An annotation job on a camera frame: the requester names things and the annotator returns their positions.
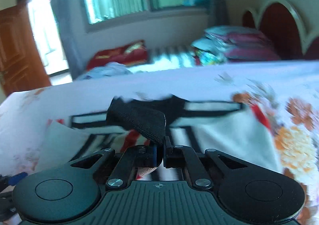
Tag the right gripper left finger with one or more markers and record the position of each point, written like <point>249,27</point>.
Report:
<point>133,160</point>

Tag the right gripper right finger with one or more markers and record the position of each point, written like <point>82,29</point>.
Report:
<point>185,158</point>

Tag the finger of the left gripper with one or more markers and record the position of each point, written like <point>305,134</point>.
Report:
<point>12,180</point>

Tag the striped knit sweater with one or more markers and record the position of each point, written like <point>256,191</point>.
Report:
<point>237,129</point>

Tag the light blue crumpled cloth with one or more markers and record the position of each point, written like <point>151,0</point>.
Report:
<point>109,70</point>

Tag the striped grey white mattress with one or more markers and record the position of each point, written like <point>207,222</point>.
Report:
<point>175,57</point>

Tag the red gold pillow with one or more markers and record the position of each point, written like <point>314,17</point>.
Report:
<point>131,54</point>

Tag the brown wooden door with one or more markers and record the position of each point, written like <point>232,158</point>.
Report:
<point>21,65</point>

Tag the stack of folded quilts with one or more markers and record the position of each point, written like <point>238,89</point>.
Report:
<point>227,44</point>

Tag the floral pink bed sheet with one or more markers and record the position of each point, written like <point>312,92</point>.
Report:
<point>285,91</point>

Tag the grey left curtain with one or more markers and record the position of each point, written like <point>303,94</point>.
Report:
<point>62,12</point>

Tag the red white scalloped headboard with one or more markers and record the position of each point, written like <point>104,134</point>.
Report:
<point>283,25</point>

